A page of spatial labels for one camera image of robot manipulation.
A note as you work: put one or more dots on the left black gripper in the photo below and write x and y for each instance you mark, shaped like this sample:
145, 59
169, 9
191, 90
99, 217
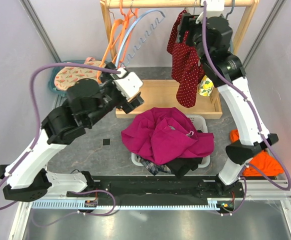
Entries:
128, 106

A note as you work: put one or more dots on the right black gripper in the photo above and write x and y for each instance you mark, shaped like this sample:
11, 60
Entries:
188, 23

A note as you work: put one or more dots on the light blue hanger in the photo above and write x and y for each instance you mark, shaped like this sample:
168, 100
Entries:
137, 35

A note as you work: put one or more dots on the magenta skirt grey lining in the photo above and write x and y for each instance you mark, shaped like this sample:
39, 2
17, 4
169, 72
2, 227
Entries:
161, 135

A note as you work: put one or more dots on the red polka dot skirt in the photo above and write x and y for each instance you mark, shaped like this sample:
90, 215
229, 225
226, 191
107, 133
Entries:
186, 69

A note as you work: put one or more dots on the slate blue hanger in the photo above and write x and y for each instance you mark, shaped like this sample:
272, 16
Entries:
231, 46

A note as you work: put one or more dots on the lemon print garment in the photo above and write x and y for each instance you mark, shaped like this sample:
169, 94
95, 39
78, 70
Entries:
205, 87

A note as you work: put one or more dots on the orange plastic hanger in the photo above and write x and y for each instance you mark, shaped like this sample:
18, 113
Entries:
114, 31

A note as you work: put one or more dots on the navy plaid skirt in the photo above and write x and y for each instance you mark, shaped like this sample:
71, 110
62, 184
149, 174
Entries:
152, 167

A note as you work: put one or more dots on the black pleated skirt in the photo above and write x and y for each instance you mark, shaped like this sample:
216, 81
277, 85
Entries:
181, 166

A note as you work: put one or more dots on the grey hanger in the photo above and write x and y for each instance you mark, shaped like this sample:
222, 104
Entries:
194, 7

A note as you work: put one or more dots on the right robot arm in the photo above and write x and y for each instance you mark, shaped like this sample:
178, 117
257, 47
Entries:
212, 44

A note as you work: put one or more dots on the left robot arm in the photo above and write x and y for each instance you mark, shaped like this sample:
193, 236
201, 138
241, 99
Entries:
87, 102

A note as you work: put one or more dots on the wooden clothes rack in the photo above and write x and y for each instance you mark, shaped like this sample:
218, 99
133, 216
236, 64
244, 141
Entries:
161, 93

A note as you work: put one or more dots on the small black floor square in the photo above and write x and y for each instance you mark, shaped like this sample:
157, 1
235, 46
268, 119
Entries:
106, 141

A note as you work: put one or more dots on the white perforated basket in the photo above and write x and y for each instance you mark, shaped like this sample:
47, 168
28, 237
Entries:
200, 124

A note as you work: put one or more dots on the floral pink cloth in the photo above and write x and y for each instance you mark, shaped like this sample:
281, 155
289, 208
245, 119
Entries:
68, 76

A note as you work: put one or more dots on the teal laundry basket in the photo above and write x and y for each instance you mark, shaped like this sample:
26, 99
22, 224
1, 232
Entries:
51, 84

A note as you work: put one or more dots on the orange cloth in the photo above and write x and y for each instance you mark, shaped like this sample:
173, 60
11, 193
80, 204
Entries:
266, 163

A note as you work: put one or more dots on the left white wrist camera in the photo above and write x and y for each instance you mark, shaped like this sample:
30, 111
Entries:
128, 83

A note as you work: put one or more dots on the white cable duct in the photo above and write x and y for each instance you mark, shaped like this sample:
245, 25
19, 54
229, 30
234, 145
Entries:
80, 204

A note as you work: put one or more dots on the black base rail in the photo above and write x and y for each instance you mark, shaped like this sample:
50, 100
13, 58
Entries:
165, 189

